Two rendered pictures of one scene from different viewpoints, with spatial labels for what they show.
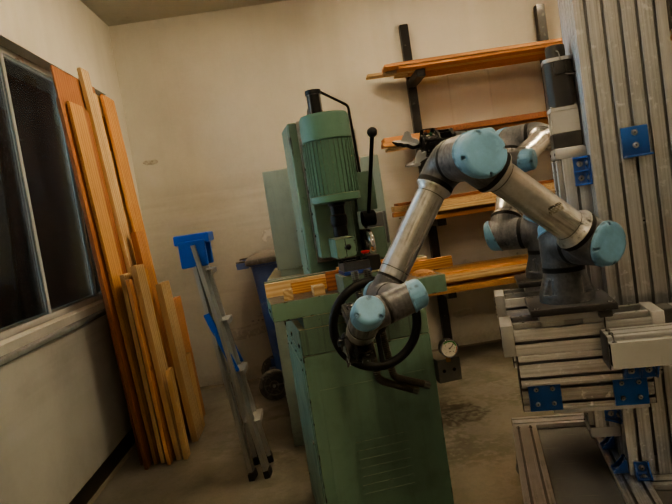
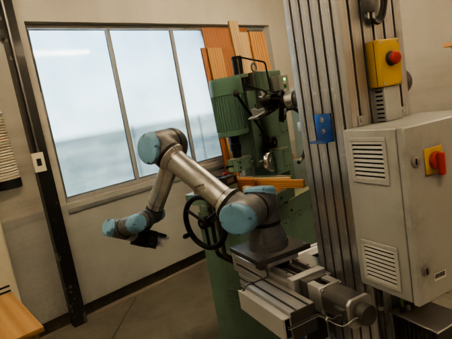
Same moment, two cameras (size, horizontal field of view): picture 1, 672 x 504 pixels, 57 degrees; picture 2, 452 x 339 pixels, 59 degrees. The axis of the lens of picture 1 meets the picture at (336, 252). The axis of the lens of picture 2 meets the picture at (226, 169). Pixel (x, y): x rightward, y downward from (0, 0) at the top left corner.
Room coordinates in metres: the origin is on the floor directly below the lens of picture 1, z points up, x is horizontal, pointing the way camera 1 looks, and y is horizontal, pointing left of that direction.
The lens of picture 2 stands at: (0.73, -1.69, 1.35)
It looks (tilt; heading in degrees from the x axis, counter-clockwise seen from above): 8 degrees down; 51
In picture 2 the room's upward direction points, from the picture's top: 10 degrees counter-clockwise
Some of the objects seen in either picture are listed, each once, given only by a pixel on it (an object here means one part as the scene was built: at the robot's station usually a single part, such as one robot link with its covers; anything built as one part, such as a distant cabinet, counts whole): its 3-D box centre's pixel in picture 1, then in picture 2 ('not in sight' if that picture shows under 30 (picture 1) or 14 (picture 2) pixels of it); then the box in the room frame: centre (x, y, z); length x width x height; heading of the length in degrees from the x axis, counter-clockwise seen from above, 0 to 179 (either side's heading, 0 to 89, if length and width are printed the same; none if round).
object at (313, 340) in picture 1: (348, 318); (258, 206); (2.31, -0.01, 0.76); 0.57 x 0.45 x 0.09; 10
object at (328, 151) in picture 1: (329, 159); (229, 107); (2.18, -0.03, 1.35); 0.18 x 0.18 x 0.31
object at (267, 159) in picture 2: (369, 244); (270, 161); (2.33, -0.13, 1.02); 0.12 x 0.03 x 0.12; 10
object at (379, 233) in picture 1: (373, 242); (280, 158); (2.39, -0.15, 1.02); 0.09 x 0.07 x 0.12; 100
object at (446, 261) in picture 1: (373, 274); (255, 183); (2.20, -0.12, 0.92); 0.60 x 0.02 x 0.04; 100
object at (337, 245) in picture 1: (343, 248); (241, 164); (2.20, -0.03, 1.03); 0.14 x 0.07 x 0.09; 10
